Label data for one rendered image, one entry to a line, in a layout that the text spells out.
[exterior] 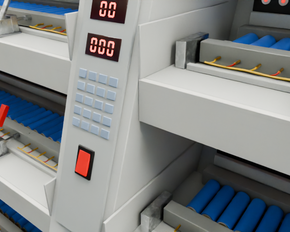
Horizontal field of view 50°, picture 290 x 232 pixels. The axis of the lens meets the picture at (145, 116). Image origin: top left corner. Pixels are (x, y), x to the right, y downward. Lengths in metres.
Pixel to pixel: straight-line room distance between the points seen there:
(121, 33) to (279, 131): 0.16
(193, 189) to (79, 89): 0.21
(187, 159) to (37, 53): 0.24
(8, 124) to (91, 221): 0.29
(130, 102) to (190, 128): 0.06
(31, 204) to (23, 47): 0.20
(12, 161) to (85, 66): 0.25
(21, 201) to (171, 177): 0.21
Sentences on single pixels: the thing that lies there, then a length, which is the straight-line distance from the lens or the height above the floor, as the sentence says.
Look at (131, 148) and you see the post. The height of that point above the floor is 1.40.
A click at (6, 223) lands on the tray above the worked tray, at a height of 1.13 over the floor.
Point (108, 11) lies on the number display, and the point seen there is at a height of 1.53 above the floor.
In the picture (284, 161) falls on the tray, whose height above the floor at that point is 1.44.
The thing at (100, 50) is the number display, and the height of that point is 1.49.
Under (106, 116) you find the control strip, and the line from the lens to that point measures 0.32.
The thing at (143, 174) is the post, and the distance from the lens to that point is 0.36.
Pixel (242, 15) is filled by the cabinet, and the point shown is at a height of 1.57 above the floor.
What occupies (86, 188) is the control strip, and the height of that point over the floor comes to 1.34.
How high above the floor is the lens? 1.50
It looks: 13 degrees down
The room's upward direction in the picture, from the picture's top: 11 degrees clockwise
